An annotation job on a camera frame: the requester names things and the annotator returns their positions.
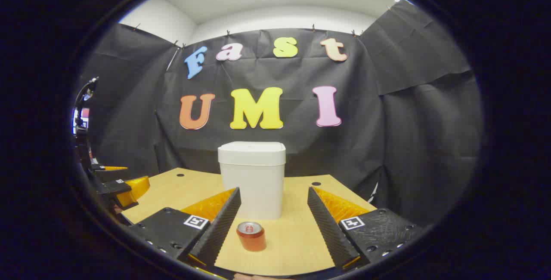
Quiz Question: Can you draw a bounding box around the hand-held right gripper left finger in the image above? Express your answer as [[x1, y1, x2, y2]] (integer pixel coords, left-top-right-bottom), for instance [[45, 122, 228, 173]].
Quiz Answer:
[[129, 187, 241, 268]]

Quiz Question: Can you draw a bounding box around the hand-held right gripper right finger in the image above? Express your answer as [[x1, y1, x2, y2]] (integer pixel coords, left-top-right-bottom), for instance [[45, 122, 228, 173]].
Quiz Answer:
[[307, 186, 424, 271]]

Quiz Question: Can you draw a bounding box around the red pop can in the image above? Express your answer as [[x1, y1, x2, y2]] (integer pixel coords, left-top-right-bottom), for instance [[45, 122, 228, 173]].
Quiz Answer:
[[236, 222, 266, 252]]

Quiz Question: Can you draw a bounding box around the white garbage bin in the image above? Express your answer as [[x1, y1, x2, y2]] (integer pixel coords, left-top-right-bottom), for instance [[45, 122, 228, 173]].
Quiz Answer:
[[218, 142, 286, 220]]

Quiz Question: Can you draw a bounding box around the white garbage bin lid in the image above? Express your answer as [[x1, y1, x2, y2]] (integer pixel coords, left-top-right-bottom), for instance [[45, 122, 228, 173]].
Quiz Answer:
[[218, 142, 286, 166]]

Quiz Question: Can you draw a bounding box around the wooden desktop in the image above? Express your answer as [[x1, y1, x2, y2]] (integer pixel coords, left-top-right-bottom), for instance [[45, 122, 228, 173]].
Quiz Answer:
[[122, 168, 377, 277]]

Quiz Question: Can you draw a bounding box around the computer monitor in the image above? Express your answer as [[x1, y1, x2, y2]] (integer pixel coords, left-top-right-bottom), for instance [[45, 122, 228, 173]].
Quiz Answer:
[[72, 107, 90, 134]]

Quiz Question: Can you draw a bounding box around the black backdrop cloth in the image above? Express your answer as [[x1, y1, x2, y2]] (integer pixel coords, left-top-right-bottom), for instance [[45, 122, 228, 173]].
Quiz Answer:
[[80, 0, 483, 229]]

